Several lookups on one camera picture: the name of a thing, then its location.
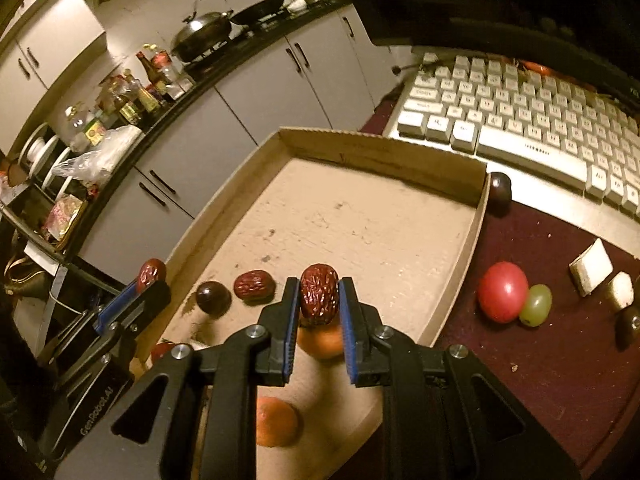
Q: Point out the small red tomato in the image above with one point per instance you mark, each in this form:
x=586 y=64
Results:
x=161 y=351

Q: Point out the green grape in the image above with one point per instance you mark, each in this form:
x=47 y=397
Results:
x=536 y=304

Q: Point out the clear plastic bottle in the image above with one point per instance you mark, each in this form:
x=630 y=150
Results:
x=78 y=130

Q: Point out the black frying pan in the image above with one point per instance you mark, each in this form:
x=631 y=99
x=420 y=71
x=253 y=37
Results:
x=260 y=10

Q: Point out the white foam cube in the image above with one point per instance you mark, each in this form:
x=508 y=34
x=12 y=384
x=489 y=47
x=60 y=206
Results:
x=590 y=266

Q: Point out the white hexagonal foam block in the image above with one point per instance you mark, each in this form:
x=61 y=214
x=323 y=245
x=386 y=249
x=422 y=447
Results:
x=620 y=290

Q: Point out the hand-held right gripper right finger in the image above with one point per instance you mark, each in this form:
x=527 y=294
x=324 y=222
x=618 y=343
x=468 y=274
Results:
x=350 y=335

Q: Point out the small orange tangerine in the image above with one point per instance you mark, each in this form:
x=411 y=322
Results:
x=275 y=422

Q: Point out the white mechanical keyboard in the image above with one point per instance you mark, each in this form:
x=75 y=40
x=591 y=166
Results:
x=525 y=110

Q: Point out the dried red date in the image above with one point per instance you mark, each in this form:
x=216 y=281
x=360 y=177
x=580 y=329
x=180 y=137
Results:
x=254 y=286
x=151 y=272
x=320 y=295

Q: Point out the clear plastic bag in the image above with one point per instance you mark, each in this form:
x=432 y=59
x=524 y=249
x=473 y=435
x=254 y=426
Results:
x=100 y=155

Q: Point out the row of condiment bottles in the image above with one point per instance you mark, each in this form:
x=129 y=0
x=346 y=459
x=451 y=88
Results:
x=145 y=90

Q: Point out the yellow red snack packet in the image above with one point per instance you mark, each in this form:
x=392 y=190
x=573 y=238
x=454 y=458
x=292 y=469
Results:
x=62 y=217

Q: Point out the orange peach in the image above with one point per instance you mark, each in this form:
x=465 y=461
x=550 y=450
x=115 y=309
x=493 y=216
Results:
x=320 y=344

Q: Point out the wooden tray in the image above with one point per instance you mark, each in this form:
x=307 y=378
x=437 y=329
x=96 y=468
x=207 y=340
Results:
x=350 y=220

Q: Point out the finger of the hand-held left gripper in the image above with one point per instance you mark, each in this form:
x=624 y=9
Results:
x=119 y=307
x=150 y=307

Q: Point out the white plates rack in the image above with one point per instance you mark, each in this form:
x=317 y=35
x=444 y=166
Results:
x=42 y=160

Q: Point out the maroon mat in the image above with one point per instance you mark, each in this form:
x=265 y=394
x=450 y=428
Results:
x=525 y=370

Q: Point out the steel wok with lid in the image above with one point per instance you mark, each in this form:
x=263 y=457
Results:
x=200 y=35

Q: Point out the red plum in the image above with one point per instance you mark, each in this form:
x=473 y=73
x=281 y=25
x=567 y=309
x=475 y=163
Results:
x=502 y=291

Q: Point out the dark purple plum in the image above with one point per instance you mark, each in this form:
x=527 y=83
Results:
x=629 y=325
x=498 y=192
x=212 y=297

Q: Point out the black monitor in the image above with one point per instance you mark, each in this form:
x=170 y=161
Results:
x=475 y=0

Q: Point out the grey kitchen base cabinet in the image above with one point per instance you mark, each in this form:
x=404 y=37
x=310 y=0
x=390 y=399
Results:
x=250 y=90

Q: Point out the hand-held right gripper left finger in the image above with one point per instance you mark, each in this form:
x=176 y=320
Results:
x=289 y=330

